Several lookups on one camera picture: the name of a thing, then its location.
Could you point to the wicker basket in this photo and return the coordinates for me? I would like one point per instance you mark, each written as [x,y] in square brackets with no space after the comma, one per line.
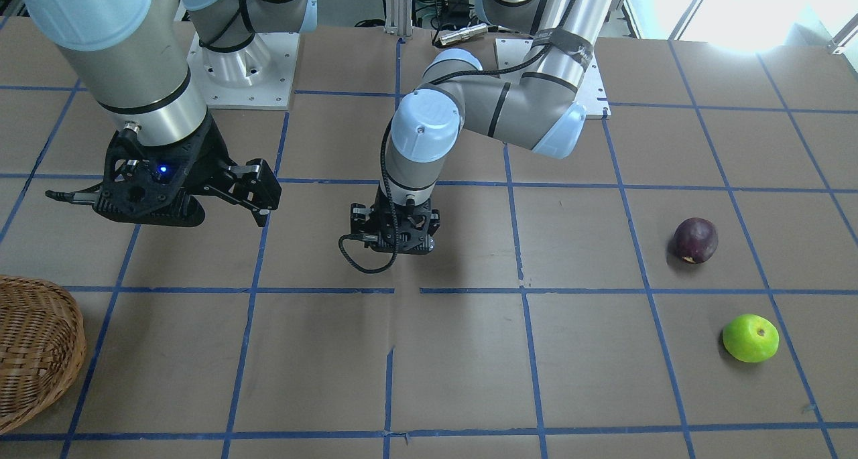
[43,347]

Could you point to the silver metal cylinder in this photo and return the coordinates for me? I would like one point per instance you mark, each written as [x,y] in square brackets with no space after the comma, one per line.
[461,35]

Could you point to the green apple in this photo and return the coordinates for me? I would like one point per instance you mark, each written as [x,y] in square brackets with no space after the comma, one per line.
[751,338]

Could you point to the dark purple apple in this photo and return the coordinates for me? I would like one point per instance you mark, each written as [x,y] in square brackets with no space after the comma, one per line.
[695,240]

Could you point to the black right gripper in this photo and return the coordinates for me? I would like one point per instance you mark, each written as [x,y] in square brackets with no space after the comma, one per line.
[209,155]

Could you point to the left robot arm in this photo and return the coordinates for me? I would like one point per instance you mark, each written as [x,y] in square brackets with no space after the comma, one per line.
[535,104]

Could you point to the black power adapter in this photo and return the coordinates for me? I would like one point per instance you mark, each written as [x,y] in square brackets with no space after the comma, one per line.
[455,9]

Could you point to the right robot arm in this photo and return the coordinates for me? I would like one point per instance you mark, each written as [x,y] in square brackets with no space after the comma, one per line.
[159,68]

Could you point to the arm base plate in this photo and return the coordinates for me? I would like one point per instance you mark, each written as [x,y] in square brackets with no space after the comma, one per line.
[258,77]
[591,93]

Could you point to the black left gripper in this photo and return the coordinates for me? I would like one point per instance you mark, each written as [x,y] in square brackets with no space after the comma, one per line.
[357,217]

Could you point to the aluminium frame post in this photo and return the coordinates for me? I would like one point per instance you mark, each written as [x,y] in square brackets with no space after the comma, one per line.
[398,18]

